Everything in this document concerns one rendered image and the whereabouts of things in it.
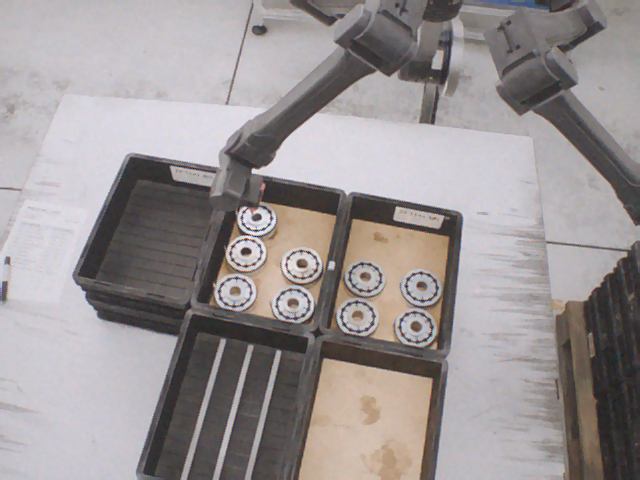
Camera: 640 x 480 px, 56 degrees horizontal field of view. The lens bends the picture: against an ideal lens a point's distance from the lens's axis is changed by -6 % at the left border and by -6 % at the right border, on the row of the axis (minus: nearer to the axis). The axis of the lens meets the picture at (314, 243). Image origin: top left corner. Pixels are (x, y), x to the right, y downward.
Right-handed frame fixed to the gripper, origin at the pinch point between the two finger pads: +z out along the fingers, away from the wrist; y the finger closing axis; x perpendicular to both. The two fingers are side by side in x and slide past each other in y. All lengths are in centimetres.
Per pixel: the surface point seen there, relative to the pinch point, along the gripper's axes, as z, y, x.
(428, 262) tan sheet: 23, 46, 8
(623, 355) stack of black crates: 66, 120, 11
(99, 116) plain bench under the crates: 40, -64, 47
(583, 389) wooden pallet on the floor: 91, 117, 6
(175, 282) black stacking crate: 23.2, -15.4, -11.3
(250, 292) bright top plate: 20.0, 4.2, -11.1
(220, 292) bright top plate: 20.0, -2.9, -12.7
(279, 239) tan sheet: 23.7, 7.3, 6.6
